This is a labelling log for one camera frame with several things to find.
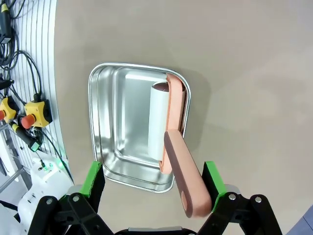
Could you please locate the green-tipped right gripper right finger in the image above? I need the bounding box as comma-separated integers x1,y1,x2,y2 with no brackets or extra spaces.
195,161,284,235

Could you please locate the green-tipped right gripper left finger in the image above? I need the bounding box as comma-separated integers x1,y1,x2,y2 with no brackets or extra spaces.
28,161,115,235

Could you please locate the pink lint roller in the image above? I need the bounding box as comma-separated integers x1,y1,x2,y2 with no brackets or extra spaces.
148,73,212,218

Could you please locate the green-lit black plug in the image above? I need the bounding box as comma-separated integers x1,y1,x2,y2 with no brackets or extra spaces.
28,140,43,152

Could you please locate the rectangular stainless steel tray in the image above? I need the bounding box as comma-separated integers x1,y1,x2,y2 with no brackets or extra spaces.
88,62,192,194

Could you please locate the yellow emergency stop button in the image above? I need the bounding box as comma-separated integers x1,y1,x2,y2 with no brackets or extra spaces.
18,99,53,128
0,96,20,123

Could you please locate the black connector with yellow label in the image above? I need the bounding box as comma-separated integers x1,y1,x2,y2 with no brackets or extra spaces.
0,0,13,45

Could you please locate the black cable with yellow band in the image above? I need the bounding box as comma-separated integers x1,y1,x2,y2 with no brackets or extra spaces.
9,121,34,145

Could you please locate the black looped cable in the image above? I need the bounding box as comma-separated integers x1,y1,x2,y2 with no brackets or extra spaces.
2,48,43,101

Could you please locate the slotted aluminium base plate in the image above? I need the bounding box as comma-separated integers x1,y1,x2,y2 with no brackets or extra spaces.
11,0,73,177

